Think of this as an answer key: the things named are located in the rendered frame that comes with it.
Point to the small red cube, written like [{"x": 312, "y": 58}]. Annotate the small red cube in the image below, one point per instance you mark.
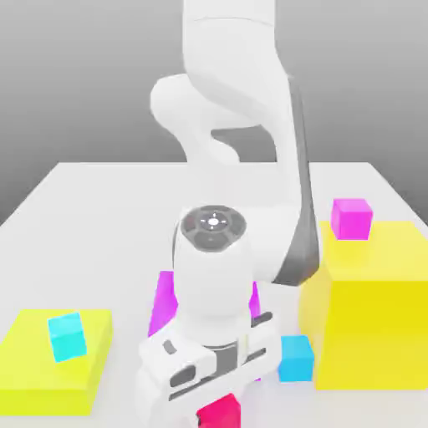
[{"x": 219, "y": 413}]

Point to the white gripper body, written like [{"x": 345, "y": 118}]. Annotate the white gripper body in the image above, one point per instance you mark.
[{"x": 265, "y": 337}]

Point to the small blue cube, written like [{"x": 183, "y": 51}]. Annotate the small blue cube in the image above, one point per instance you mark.
[{"x": 296, "y": 359}]

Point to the small magenta cube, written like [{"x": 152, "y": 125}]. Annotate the small magenta cube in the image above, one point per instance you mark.
[{"x": 351, "y": 220}]

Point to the large lime yellow box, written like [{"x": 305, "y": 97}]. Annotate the large lime yellow box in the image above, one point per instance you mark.
[{"x": 33, "y": 384}]

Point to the small cyan cube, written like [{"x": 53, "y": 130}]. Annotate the small cyan cube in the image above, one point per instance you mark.
[{"x": 67, "y": 337}]

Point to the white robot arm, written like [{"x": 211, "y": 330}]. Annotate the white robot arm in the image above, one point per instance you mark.
[{"x": 214, "y": 284}]

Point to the large magenta box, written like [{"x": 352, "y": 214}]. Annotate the large magenta box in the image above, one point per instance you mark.
[{"x": 162, "y": 301}]

